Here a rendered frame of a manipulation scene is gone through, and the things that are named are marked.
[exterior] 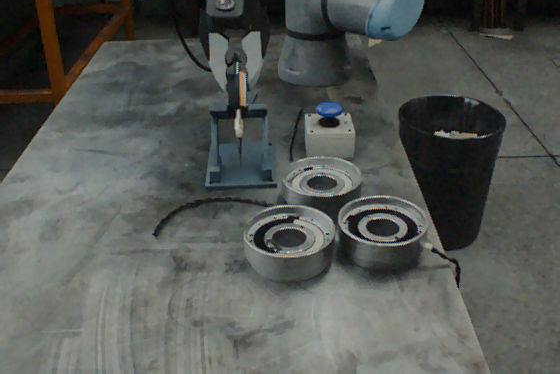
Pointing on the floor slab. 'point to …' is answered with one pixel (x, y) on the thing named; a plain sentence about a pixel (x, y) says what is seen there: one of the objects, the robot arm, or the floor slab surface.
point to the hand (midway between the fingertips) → (237, 84)
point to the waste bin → (452, 160)
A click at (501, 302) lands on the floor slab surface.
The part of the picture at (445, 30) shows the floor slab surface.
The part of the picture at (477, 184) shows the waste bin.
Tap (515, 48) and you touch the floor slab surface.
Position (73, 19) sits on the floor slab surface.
